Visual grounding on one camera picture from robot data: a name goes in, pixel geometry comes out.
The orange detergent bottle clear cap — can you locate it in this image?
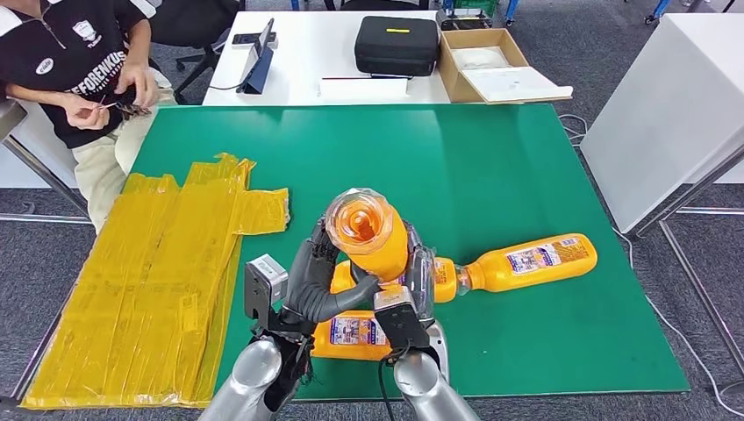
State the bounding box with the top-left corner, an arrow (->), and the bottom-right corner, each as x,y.
324,187 -> 411,284
309,310 -> 397,362
455,233 -> 598,295
330,257 -> 466,304

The white desk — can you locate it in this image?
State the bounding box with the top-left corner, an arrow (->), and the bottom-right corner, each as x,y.
202,10 -> 452,107

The person's right hand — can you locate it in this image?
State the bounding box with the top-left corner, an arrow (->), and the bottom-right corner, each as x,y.
65,96 -> 111,132

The black office chair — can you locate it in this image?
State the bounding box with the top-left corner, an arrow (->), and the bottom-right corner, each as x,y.
147,0 -> 247,106

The green plastic crate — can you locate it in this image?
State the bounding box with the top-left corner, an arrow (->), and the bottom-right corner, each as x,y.
452,0 -> 500,18

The black phone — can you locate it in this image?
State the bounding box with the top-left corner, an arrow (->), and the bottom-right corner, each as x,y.
232,32 -> 278,47

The person's left hand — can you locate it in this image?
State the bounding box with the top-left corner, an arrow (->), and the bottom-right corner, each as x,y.
114,62 -> 159,109

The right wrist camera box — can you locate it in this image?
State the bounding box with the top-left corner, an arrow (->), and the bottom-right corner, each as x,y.
373,285 -> 432,355

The white paper sheet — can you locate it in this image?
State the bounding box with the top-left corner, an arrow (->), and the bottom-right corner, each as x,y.
318,76 -> 410,100

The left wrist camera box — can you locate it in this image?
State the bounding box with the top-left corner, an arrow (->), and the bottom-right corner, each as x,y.
244,253 -> 290,324

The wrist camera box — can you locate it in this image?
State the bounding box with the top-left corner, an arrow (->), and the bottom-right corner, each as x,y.
373,285 -> 432,355
244,253 -> 290,324

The black zip case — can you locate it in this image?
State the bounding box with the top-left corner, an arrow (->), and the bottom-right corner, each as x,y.
353,15 -> 440,78

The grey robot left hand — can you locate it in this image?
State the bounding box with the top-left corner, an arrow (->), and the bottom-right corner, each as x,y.
277,218 -> 382,326

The black device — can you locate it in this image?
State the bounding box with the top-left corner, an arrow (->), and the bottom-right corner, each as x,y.
435,6 -> 494,32

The person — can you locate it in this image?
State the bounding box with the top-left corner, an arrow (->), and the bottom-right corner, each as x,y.
0,0 -> 178,233

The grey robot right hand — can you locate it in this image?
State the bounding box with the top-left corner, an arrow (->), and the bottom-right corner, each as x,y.
401,222 -> 438,326

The yellow plastic sheet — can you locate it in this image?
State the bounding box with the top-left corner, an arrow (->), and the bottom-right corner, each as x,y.
22,153 -> 290,409

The white table with metal legs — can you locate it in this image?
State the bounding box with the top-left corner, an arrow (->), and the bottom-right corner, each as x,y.
0,99 -> 94,225
579,12 -> 744,379

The open cardboard box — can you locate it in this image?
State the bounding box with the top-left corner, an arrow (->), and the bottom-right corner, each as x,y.
437,27 -> 575,106

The white flat sheet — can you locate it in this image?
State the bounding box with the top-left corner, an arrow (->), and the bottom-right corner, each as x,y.
461,65 -> 575,104

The white padding bag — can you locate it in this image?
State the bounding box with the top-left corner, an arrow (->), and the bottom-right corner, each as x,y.
448,46 -> 512,72

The tablet with blue cover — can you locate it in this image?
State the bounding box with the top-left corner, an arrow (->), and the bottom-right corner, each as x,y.
237,18 -> 275,96

